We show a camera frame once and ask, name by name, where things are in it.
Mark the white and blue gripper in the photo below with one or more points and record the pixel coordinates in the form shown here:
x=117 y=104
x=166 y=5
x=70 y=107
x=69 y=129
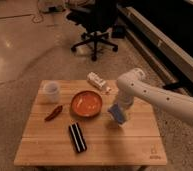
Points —
x=120 y=110

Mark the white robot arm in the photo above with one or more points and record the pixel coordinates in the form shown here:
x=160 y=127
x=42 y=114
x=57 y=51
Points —
x=131 y=85

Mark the orange ceramic bowl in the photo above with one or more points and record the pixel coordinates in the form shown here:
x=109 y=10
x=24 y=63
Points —
x=86 y=104

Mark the black striped rectangular bar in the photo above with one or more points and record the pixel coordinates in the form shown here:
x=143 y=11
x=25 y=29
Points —
x=77 y=137

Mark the wooden table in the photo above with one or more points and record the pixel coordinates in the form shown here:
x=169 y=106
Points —
x=137 y=142

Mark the red chili pepper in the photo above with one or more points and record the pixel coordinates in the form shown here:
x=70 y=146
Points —
x=54 y=113

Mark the white plastic cup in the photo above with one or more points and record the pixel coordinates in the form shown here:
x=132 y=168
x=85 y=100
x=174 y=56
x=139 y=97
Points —
x=52 y=91

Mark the black office chair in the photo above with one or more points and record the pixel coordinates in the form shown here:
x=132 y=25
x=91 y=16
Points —
x=96 y=18

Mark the long metal rail structure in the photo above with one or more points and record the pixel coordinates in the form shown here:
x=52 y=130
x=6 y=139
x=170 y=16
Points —
x=168 y=24

